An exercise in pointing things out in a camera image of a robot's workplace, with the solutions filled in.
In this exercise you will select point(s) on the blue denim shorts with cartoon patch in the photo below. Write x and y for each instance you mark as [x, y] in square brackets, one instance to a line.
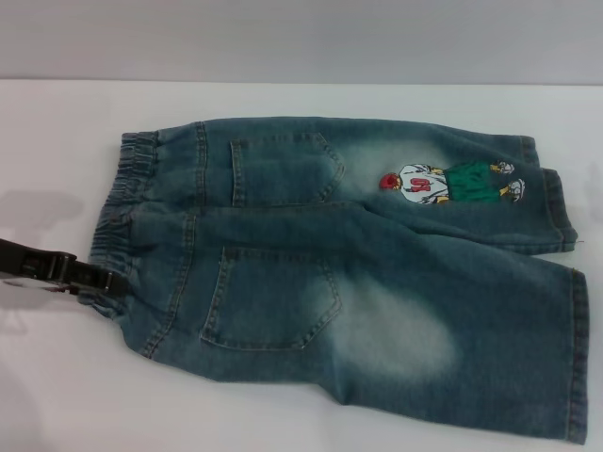
[330, 292]

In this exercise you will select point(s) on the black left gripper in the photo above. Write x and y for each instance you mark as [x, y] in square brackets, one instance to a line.
[37, 266]

